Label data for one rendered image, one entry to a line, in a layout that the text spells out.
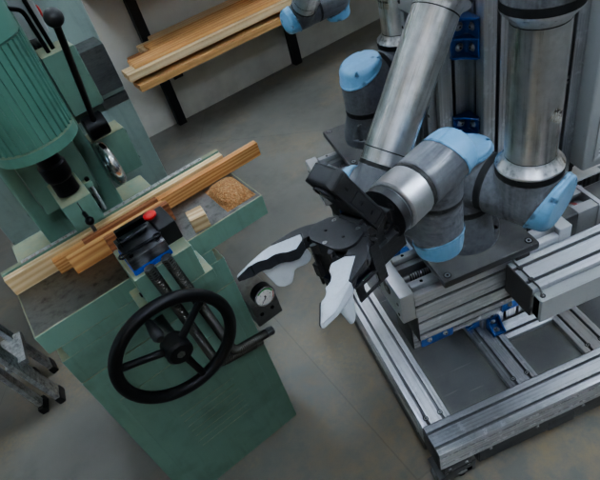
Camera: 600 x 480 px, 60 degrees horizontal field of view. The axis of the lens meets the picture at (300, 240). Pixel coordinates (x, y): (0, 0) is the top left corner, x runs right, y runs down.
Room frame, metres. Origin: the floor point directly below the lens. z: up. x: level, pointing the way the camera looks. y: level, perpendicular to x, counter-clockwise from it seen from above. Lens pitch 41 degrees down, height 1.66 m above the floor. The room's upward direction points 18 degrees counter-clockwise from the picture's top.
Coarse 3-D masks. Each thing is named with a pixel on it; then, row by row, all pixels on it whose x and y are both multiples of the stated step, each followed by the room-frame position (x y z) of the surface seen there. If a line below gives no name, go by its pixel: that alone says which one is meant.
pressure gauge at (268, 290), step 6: (264, 282) 0.99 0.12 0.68; (252, 288) 0.98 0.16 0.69; (258, 288) 0.97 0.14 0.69; (264, 288) 0.96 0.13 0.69; (270, 288) 0.97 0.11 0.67; (252, 294) 0.96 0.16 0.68; (258, 294) 0.96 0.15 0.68; (264, 294) 0.96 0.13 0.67; (270, 294) 0.97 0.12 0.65; (252, 300) 0.96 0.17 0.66; (258, 300) 0.95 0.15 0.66; (270, 300) 0.96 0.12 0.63; (258, 306) 0.95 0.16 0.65; (264, 306) 0.95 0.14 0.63
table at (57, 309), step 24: (216, 216) 1.04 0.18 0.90; (240, 216) 1.03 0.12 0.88; (192, 240) 0.98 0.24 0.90; (216, 240) 1.00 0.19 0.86; (96, 264) 1.00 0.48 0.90; (120, 264) 0.97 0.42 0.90; (48, 288) 0.97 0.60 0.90; (72, 288) 0.94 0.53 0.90; (96, 288) 0.91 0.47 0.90; (120, 288) 0.90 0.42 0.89; (24, 312) 0.91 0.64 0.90; (48, 312) 0.88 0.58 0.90; (72, 312) 0.86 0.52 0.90; (96, 312) 0.87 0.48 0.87; (48, 336) 0.83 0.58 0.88; (72, 336) 0.84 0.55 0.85
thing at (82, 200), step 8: (80, 184) 1.08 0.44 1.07; (80, 192) 1.04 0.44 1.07; (88, 192) 1.03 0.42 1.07; (56, 200) 1.04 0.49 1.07; (64, 200) 1.03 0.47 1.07; (72, 200) 1.02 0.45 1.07; (80, 200) 1.02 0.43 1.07; (88, 200) 1.02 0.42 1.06; (64, 208) 1.00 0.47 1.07; (72, 208) 1.01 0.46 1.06; (80, 208) 1.01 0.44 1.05; (88, 208) 1.02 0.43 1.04; (96, 208) 1.03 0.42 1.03; (72, 216) 1.00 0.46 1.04; (80, 216) 1.01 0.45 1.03; (96, 216) 1.02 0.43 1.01; (72, 224) 1.00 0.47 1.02; (80, 224) 1.01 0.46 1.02
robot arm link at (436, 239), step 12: (432, 216) 0.53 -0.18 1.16; (444, 216) 0.52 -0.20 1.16; (456, 216) 0.53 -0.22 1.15; (420, 228) 0.54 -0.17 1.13; (432, 228) 0.53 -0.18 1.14; (444, 228) 0.52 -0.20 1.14; (456, 228) 0.53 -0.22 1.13; (420, 240) 0.54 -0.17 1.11; (432, 240) 0.53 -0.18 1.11; (444, 240) 0.52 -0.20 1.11; (456, 240) 0.52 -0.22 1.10; (420, 252) 0.55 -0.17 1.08; (432, 252) 0.53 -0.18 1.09; (444, 252) 0.52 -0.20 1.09; (456, 252) 0.53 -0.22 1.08
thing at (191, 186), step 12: (252, 144) 1.24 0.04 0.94; (228, 156) 1.22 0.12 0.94; (240, 156) 1.22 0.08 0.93; (252, 156) 1.24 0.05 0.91; (216, 168) 1.19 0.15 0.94; (228, 168) 1.20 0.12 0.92; (192, 180) 1.16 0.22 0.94; (204, 180) 1.17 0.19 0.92; (216, 180) 1.19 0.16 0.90; (168, 192) 1.14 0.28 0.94; (180, 192) 1.14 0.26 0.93; (192, 192) 1.16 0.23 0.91; (60, 264) 1.01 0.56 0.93
